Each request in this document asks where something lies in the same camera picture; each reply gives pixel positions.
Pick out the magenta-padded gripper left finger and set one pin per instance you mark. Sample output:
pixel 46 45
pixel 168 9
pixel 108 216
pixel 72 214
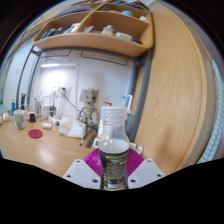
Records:
pixel 80 173

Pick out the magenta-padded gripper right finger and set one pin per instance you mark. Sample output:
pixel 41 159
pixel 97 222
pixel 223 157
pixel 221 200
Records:
pixel 146 172

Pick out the clear bottle with dark label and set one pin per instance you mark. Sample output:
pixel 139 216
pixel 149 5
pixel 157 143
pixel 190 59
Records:
pixel 114 166

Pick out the grey ruler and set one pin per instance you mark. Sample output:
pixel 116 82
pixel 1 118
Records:
pixel 90 140

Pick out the small white thermometer clock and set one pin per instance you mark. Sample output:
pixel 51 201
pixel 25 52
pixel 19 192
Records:
pixel 96 142

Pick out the white tissue pack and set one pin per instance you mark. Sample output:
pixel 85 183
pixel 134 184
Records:
pixel 71 127

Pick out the small white oval case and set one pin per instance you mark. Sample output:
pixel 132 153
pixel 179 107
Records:
pixel 47 126

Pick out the flat round red coaster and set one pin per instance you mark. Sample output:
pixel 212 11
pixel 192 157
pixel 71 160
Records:
pixel 35 133

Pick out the wooden tree figurine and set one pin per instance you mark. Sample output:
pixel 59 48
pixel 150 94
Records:
pixel 89 106

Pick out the clear blue spray bottle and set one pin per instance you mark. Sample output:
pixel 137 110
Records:
pixel 129 105

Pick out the small black jar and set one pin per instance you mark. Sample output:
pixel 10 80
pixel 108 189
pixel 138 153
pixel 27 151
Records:
pixel 32 118

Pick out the green-white striped towel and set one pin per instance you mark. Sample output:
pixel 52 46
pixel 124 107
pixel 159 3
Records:
pixel 216 133

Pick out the white mug with blue print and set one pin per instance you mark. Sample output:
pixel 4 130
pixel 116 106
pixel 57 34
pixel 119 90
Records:
pixel 19 120

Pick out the wooden wardrobe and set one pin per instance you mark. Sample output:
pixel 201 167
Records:
pixel 173 93

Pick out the black electric shaver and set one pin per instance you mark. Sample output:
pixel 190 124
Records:
pixel 23 101

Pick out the wooden shelf unit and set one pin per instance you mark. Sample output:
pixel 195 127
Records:
pixel 96 40

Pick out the grey metal frame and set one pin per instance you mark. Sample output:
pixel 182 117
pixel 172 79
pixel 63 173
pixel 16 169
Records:
pixel 141 96

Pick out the white wall junction box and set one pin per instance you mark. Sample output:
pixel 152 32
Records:
pixel 82 95

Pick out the white wall socket black plug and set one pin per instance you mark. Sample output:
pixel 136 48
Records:
pixel 65 90

